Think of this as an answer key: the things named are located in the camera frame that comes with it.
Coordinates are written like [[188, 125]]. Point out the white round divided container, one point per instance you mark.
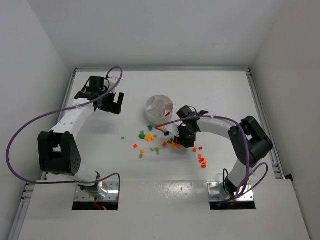
[[156, 107]]

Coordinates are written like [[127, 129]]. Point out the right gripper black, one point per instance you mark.
[[186, 141]]

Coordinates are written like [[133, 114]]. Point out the yellow orange lego cluster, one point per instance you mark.
[[149, 138]]

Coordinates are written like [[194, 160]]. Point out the orange lego stack right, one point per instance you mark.
[[202, 161]]

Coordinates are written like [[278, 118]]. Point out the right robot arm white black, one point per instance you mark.
[[248, 139]]

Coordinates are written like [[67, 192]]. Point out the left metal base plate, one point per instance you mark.
[[106, 191]]

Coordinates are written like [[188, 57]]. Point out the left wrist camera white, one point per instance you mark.
[[112, 80]]

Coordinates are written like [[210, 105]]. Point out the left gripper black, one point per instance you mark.
[[110, 104]]

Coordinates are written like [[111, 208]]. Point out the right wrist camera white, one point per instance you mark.
[[172, 129]]

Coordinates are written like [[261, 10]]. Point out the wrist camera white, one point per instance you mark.
[[112, 80], [172, 129]]

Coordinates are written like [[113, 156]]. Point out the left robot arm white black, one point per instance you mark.
[[57, 148]]

